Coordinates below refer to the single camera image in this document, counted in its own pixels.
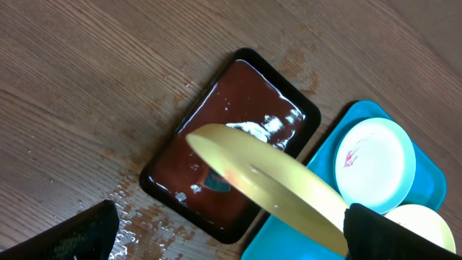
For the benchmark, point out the light blue plate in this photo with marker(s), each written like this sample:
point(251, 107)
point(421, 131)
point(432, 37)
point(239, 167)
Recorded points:
point(375, 164)

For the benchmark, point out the green rimmed plate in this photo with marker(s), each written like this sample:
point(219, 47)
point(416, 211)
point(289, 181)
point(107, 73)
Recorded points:
point(274, 181)
point(424, 222)

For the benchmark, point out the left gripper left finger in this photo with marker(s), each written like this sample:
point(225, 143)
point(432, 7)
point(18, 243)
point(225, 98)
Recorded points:
point(90, 234)

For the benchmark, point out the green rimmed plate front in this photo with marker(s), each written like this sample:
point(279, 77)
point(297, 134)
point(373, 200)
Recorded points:
point(274, 181)

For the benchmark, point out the green and orange sponge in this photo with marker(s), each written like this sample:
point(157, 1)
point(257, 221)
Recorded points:
point(215, 182)

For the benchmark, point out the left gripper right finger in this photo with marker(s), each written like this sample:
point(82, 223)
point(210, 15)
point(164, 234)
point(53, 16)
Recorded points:
point(371, 236)

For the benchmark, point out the black tray with red liquid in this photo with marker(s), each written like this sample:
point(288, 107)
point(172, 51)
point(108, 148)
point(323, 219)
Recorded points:
point(247, 94)

